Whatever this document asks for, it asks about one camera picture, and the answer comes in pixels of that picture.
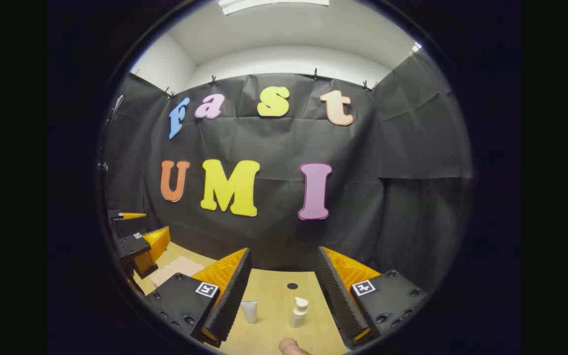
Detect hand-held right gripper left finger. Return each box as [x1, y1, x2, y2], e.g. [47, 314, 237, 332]
[146, 248, 253, 349]

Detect white squeeze tube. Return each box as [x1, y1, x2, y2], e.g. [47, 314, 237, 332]
[240, 300, 259, 324]

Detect white pump bottle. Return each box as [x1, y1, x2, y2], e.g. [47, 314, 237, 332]
[290, 297, 309, 329]

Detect beige pink suitcase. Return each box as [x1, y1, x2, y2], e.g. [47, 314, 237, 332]
[150, 256, 206, 289]

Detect black backdrop cloth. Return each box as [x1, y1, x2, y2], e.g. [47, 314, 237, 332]
[99, 47, 473, 296]

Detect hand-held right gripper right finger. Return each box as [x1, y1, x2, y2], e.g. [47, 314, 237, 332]
[317, 246, 428, 351]

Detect ceiling light panel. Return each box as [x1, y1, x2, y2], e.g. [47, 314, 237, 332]
[218, 0, 330, 15]

